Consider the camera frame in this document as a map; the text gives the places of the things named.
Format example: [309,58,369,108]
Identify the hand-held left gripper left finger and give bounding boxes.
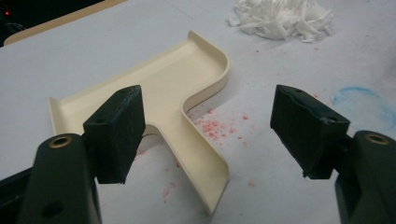
[16,84,147,224]

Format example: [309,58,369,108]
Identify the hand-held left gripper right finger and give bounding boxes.
[269,84,396,224]

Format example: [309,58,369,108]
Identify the cream plastic dustpan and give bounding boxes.
[48,30,231,217]

